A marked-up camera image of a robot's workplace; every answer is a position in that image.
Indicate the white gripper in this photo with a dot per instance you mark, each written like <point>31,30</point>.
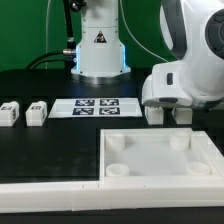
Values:
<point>162,88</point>

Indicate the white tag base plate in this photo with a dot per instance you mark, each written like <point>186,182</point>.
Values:
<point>96,107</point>

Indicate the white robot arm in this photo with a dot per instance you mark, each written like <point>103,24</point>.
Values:
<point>193,31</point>

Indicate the white square table top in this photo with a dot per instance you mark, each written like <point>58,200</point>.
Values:
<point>164,154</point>

